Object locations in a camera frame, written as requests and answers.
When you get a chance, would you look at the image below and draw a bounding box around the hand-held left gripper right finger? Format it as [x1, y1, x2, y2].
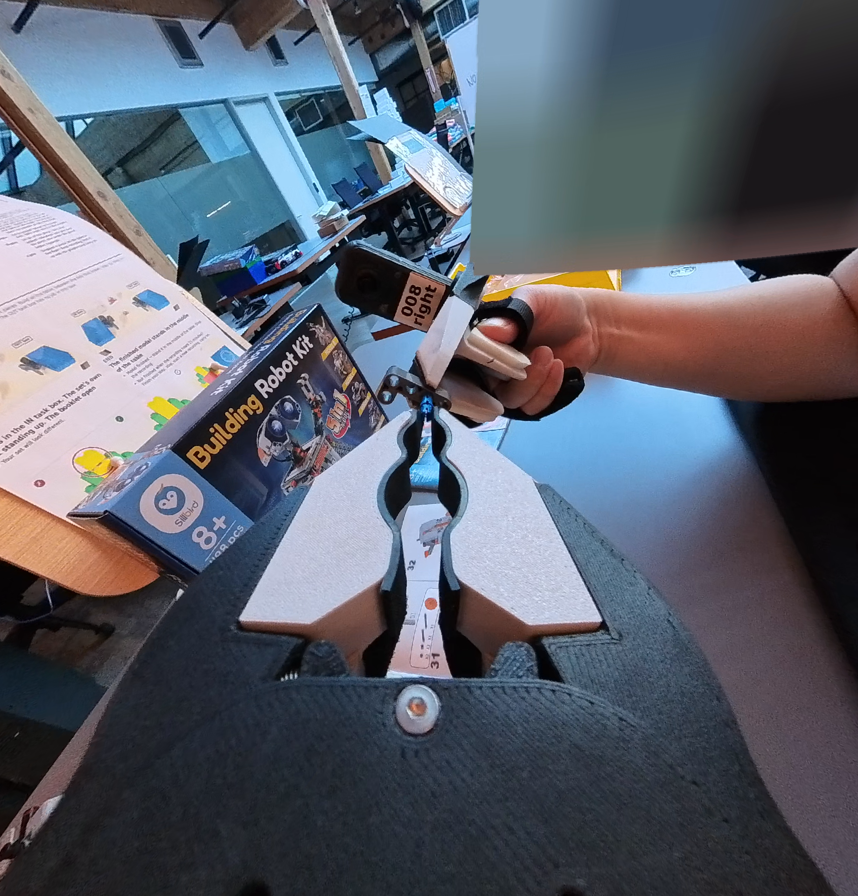
[432, 412, 605, 679]

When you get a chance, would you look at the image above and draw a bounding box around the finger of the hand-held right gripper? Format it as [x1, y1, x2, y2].
[438, 374, 504, 426]
[413, 294, 481, 394]

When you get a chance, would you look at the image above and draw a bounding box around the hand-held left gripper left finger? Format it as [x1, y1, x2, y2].
[238, 410, 413, 679]

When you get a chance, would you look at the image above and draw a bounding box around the person's right forearm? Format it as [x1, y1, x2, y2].
[586, 245, 858, 405]

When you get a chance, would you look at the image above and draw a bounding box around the wooden background desk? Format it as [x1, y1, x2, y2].
[198, 213, 368, 298]

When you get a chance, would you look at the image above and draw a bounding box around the grey desk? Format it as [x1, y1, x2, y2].
[345, 262, 858, 896]

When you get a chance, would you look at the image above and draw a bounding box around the person's right hand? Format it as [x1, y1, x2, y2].
[465, 283, 602, 421]

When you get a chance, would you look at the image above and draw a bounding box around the blue leaflet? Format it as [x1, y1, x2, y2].
[406, 419, 508, 485]

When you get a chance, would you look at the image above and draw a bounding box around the building instruction booklet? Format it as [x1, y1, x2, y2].
[390, 507, 452, 677]

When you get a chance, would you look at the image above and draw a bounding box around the tilted cardboard panel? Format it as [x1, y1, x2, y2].
[348, 115, 476, 217]

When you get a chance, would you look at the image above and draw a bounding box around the blue storage crate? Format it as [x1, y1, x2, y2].
[214, 255, 270, 296]

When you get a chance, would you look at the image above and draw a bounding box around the blue robot kit box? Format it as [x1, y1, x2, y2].
[68, 304, 389, 580]

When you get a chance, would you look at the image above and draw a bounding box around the yellow plastic bin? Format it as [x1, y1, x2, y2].
[483, 269, 623, 292]

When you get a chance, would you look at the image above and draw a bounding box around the slanted wooden beam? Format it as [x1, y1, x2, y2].
[306, 0, 395, 184]
[0, 27, 179, 282]

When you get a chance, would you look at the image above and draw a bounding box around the wooden board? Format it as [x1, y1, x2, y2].
[0, 476, 162, 598]

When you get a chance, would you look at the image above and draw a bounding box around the printed instruction sheet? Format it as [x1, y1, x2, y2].
[0, 189, 252, 492]

